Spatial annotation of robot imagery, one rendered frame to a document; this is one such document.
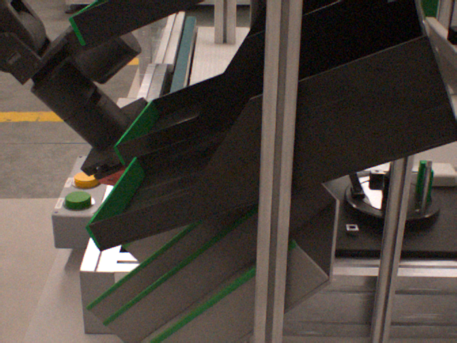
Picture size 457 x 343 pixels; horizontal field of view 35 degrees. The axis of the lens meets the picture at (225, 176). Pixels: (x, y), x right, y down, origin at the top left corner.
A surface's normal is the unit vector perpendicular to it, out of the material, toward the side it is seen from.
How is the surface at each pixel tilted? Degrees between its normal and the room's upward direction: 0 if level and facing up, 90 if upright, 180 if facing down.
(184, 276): 90
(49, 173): 0
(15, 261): 0
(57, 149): 0
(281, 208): 90
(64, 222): 90
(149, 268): 90
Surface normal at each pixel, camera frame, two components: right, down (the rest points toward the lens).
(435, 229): 0.02, -0.90
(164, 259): -0.18, 0.44
